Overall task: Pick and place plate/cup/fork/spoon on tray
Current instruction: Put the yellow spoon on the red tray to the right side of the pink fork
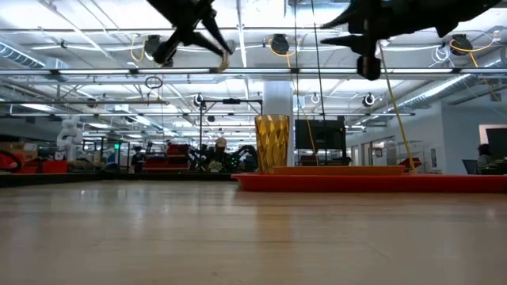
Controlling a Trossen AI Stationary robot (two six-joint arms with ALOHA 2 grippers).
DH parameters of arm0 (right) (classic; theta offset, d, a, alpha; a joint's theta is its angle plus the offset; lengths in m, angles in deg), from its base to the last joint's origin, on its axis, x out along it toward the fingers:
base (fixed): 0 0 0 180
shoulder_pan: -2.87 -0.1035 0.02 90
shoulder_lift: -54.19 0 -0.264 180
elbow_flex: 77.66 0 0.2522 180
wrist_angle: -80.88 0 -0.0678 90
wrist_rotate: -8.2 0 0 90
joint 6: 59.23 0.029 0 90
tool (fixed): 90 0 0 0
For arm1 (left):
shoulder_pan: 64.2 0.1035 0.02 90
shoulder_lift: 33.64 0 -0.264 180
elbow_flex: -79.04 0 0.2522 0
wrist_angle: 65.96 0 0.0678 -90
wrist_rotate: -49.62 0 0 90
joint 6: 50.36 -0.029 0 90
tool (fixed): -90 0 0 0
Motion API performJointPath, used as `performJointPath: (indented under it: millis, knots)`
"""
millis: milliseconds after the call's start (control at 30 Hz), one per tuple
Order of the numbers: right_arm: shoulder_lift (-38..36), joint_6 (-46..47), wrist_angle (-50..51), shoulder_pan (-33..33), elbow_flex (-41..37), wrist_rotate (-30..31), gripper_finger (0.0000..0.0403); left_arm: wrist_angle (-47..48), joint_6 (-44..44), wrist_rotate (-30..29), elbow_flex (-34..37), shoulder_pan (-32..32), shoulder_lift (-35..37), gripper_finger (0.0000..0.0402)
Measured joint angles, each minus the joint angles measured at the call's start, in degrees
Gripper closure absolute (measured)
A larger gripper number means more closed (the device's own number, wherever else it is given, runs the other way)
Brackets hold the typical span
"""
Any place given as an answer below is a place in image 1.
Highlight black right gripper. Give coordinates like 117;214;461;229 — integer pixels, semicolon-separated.
319;0;383;55

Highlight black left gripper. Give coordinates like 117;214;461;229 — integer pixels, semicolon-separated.
146;0;235;58

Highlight amber faceted plastic cup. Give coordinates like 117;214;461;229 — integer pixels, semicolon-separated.
253;113;292;175

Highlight red plastic tray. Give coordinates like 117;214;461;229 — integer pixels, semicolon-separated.
231;172;507;194

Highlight black screen on stand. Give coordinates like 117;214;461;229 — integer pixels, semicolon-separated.
294;119;348;166

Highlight person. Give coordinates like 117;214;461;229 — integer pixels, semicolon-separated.
211;136;231;173
475;142;495;170

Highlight long white light strip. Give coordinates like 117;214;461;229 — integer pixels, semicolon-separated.
0;66;456;77

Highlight red storage cart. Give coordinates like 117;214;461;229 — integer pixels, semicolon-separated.
143;142;191;173

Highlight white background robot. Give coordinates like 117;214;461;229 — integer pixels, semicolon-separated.
55;115;86;163

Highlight black hanging cable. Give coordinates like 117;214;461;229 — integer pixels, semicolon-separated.
310;0;328;120

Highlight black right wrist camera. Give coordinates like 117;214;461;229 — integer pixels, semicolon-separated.
356;52;383;82

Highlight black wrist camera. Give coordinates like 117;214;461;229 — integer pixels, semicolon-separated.
356;52;383;82
151;28;192;67

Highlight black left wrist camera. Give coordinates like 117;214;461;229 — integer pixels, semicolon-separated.
151;28;192;67

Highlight black ceiling cord reel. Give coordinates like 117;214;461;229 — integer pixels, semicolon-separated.
450;32;473;57
143;34;164;57
270;32;291;56

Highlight yellow hanging cable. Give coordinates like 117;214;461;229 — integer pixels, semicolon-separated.
377;40;417;174

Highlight black aluminium table frame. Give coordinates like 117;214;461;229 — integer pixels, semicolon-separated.
0;171;239;188

